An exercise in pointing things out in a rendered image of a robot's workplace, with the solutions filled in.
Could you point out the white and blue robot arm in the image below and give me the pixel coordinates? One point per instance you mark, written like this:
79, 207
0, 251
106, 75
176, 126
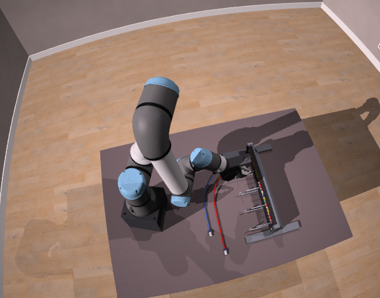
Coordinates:
151, 124

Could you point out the grey port rack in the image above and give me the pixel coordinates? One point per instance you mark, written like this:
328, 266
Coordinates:
265, 194

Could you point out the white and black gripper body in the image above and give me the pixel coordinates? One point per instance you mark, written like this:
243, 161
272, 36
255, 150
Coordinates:
229, 175

